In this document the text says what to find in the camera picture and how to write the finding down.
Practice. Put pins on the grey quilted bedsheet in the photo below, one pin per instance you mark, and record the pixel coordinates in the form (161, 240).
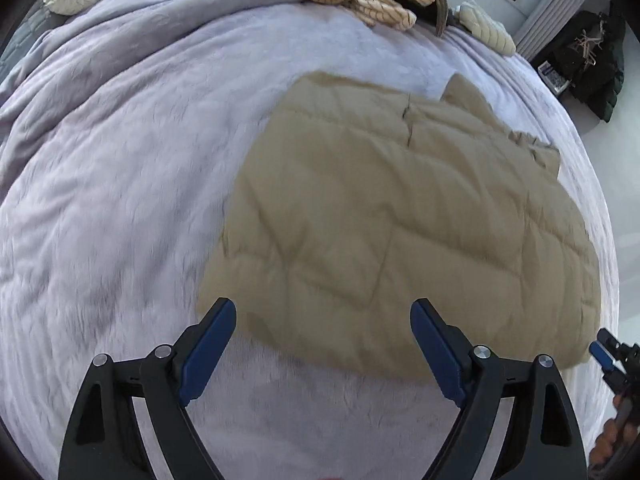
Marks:
(27, 55)

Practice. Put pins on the white quilted jacket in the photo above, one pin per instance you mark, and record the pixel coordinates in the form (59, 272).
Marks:
(487, 27)

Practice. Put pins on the beige puffer jacket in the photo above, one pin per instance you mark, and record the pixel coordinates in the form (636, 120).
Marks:
(400, 235)

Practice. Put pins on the person's right hand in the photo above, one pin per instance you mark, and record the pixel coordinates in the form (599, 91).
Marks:
(612, 435)

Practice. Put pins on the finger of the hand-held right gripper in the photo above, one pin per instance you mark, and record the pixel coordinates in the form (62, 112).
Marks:
(601, 356)
(611, 339)

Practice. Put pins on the lavender plush blanket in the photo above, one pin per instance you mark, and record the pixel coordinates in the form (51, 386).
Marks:
(125, 185)

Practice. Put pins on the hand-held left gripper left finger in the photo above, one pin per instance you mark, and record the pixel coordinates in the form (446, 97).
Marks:
(205, 355)

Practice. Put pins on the grey curtain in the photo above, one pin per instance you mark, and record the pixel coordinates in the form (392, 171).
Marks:
(555, 10)

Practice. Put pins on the dark hanging clothes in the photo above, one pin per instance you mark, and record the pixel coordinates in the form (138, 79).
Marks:
(595, 60)

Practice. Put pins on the patterned box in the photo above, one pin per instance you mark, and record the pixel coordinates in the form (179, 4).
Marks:
(552, 76)

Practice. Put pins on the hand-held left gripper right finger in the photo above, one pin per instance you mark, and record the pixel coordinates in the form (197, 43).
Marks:
(440, 355)

